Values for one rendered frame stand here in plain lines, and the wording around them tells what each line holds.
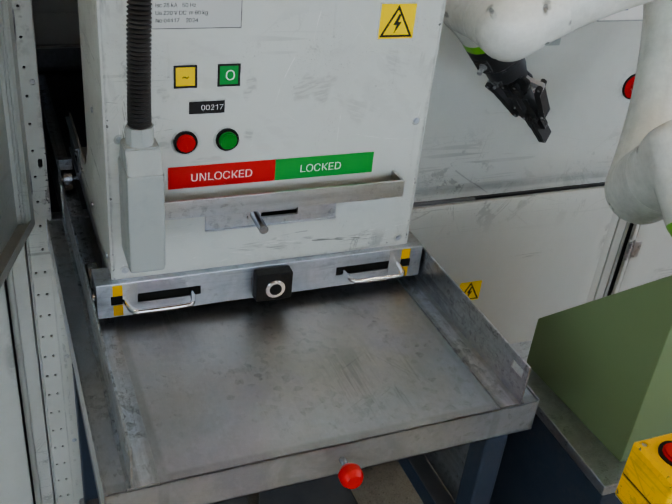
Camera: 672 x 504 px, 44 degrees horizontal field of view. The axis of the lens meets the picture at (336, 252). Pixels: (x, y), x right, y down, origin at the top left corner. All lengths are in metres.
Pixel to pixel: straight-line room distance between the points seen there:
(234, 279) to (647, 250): 1.30
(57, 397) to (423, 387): 0.88
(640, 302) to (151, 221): 0.68
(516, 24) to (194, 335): 0.69
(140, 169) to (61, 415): 0.91
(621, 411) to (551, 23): 0.61
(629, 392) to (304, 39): 0.69
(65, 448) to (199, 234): 0.81
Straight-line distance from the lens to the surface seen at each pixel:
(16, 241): 1.55
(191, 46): 1.14
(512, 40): 1.36
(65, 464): 1.98
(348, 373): 1.24
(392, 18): 1.23
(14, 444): 1.89
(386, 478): 2.28
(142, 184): 1.08
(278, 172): 1.25
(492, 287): 2.05
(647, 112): 1.58
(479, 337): 1.31
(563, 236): 2.09
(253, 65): 1.17
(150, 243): 1.12
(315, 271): 1.35
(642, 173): 1.43
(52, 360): 1.78
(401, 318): 1.36
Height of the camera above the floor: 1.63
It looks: 31 degrees down
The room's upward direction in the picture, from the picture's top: 6 degrees clockwise
